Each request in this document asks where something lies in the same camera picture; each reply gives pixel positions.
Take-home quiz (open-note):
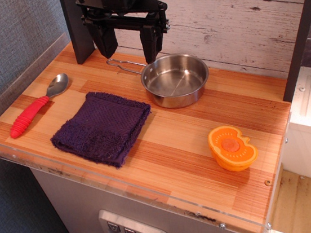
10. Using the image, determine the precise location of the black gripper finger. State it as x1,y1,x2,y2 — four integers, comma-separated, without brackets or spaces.
140,25,163,64
85,19,118,58

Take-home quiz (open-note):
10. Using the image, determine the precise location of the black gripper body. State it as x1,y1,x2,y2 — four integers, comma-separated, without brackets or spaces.
76,0,170,40

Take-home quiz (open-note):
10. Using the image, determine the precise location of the silver pot with wire handle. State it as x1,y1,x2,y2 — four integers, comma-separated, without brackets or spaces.
106,54,209,109

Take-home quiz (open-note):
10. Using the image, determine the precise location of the purple rag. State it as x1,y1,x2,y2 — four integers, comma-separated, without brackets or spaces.
51,92,151,168

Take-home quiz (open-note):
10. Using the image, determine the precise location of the orange toy pepper half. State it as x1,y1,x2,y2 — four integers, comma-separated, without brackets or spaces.
207,125,259,172

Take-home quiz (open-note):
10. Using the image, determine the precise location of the clear acrylic edge guard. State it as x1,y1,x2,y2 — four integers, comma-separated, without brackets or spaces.
0,102,273,233

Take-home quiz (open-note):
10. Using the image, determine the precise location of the grey toy fridge cabinet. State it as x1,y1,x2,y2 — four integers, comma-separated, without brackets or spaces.
32,169,237,233

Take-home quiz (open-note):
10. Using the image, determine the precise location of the dark grey left post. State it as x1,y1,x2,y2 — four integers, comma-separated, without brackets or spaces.
60,0,95,64

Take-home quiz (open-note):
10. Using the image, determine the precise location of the dark grey post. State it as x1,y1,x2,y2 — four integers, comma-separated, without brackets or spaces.
60,0,95,64
283,0,311,102

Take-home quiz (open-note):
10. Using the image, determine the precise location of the spoon with red handle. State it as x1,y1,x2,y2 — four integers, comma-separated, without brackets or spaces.
10,73,69,139

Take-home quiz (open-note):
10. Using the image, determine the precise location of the dark grey right post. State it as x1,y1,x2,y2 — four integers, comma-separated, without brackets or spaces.
283,0,311,102

